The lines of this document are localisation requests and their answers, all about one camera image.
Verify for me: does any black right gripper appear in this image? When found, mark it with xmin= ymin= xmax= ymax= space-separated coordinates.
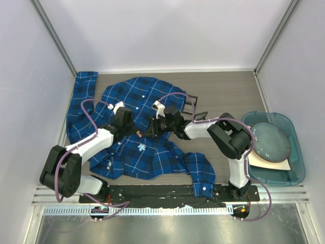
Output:
xmin=143 ymin=114 xmax=176 ymax=138

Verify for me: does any blue plaid shirt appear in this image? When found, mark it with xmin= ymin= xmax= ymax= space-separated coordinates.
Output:
xmin=67 ymin=72 xmax=216 ymax=197

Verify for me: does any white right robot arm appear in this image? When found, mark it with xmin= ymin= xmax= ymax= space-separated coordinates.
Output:
xmin=143 ymin=106 xmax=252 ymax=201

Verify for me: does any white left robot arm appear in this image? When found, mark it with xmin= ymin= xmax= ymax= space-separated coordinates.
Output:
xmin=40 ymin=107 xmax=138 ymax=203

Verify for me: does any silver blue leaf brooch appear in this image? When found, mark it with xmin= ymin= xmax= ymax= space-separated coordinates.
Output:
xmin=138 ymin=144 xmax=146 ymax=151

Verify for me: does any round blue plate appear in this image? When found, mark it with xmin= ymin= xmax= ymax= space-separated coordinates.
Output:
xmin=251 ymin=122 xmax=291 ymax=163

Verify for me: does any teal plastic bin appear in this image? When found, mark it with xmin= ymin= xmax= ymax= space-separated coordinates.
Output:
xmin=242 ymin=111 xmax=306 ymax=187

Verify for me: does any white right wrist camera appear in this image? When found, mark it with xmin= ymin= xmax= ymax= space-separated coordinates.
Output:
xmin=152 ymin=101 xmax=165 ymax=119

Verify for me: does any small black tilted frame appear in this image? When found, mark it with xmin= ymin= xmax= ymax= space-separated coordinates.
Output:
xmin=194 ymin=111 xmax=208 ymax=121

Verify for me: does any black square frame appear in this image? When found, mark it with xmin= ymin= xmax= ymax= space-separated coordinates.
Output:
xmin=181 ymin=95 xmax=198 ymax=115

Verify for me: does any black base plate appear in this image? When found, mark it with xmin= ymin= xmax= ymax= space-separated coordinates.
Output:
xmin=78 ymin=184 xmax=261 ymax=207

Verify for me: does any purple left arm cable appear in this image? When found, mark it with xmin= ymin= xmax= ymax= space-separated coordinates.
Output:
xmin=54 ymin=99 xmax=131 ymax=221

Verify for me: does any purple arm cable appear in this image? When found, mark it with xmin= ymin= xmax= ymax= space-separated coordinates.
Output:
xmin=157 ymin=91 xmax=272 ymax=221
xmin=54 ymin=99 xmax=131 ymax=221

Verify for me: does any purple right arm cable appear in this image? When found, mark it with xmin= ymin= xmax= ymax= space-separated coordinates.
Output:
xmin=157 ymin=91 xmax=272 ymax=221

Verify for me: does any white slotted cable duct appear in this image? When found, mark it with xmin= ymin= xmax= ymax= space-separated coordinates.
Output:
xmin=43 ymin=205 xmax=233 ymax=216

